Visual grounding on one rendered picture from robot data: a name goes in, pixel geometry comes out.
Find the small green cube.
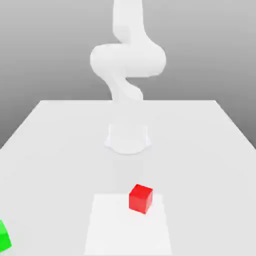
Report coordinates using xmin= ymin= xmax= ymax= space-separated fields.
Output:
xmin=0 ymin=219 xmax=13 ymax=252

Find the small red cube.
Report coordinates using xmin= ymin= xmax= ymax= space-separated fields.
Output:
xmin=128 ymin=183 xmax=154 ymax=215

